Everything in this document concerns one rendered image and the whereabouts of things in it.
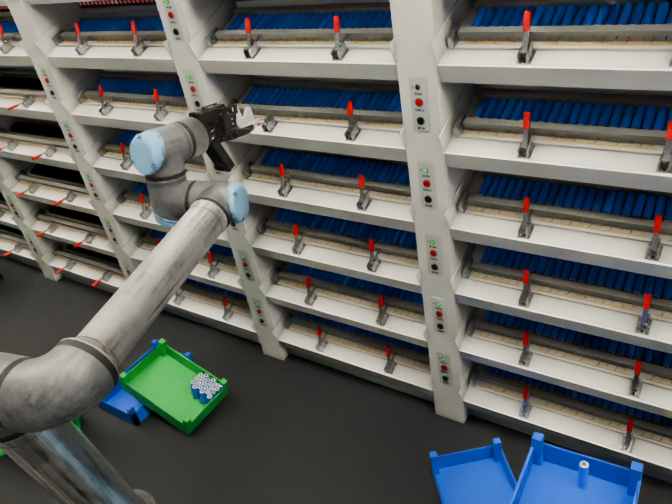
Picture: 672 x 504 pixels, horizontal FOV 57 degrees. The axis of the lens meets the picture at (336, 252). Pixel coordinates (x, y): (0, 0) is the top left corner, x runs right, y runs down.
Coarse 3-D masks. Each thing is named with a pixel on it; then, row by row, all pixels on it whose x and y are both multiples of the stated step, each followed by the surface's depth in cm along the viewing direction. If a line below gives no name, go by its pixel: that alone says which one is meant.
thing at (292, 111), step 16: (240, 112) 176; (256, 112) 173; (272, 112) 169; (288, 112) 166; (304, 112) 163; (320, 112) 160; (336, 112) 158; (368, 112) 153; (384, 112) 151; (400, 112) 149
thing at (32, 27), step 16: (16, 0) 195; (16, 16) 199; (32, 16) 197; (48, 16) 201; (32, 32) 199; (32, 48) 204; (48, 64) 204; (64, 80) 210; (80, 80) 214; (48, 96) 215; (64, 96) 211; (64, 112) 215; (64, 128) 220; (80, 128) 218; (96, 128) 223; (80, 144) 220; (80, 160) 226; (96, 176) 227; (112, 192) 234; (96, 208) 239; (112, 224) 239; (128, 224) 242; (112, 240) 246; (128, 240) 244; (128, 256) 246
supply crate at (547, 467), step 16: (544, 448) 124; (560, 448) 122; (528, 464) 122; (544, 464) 126; (560, 464) 125; (576, 464) 122; (592, 464) 120; (608, 464) 118; (640, 464) 114; (528, 480) 123; (544, 480) 123; (560, 480) 122; (576, 480) 122; (592, 480) 121; (608, 480) 120; (624, 480) 118; (640, 480) 114; (512, 496) 115; (528, 496) 120; (544, 496) 120; (560, 496) 119; (576, 496) 119; (592, 496) 118; (608, 496) 118; (624, 496) 117
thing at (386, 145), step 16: (240, 80) 180; (320, 80) 168; (336, 80) 165; (352, 80) 162; (368, 80) 160; (384, 80) 157; (224, 96) 176; (240, 96) 181; (256, 128) 170; (288, 128) 165; (304, 128) 162; (320, 128) 160; (336, 128) 158; (400, 128) 149; (272, 144) 169; (288, 144) 166; (304, 144) 162; (320, 144) 159; (336, 144) 156; (352, 144) 152; (368, 144) 150; (384, 144) 148; (400, 144) 146; (400, 160) 149
